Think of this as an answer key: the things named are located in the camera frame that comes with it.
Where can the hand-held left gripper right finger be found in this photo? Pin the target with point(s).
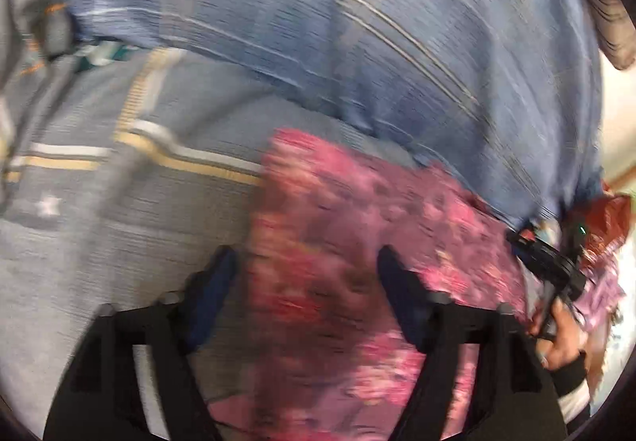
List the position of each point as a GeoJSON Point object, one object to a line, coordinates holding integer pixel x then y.
{"type": "Point", "coordinates": [405, 297]}

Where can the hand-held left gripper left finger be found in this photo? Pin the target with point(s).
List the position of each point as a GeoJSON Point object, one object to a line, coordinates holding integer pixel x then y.
{"type": "Point", "coordinates": [211, 294]}

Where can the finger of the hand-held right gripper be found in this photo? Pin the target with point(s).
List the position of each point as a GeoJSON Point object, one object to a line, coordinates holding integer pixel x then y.
{"type": "Point", "coordinates": [521, 242]}

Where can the pink floral garment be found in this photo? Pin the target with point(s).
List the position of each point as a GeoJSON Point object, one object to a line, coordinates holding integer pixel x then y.
{"type": "Point", "coordinates": [348, 232]}

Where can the person's right forearm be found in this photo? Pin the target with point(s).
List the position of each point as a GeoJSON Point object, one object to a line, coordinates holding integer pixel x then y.
{"type": "Point", "coordinates": [574, 386]}

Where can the person's right hand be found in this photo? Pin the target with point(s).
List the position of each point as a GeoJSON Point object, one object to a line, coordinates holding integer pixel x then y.
{"type": "Point", "coordinates": [564, 336]}

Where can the purple printed cloth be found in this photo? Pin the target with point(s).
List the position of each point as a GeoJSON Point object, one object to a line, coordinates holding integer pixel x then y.
{"type": "Point", "coordinates": [598, 292]}

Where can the red plastic bag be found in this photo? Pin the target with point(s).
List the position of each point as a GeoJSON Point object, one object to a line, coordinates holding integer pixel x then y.
{"type": "Point", "coordinates": [613, 225]}

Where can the grey striped bed sheet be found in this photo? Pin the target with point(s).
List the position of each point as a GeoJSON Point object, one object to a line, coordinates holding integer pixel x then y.
{"type": "Point", "coordinates": [99, 222]}

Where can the blue plaid quilt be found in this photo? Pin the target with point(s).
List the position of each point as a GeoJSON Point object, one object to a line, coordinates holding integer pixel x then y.
{"type": "Point", "coordinates": [323, 23]}

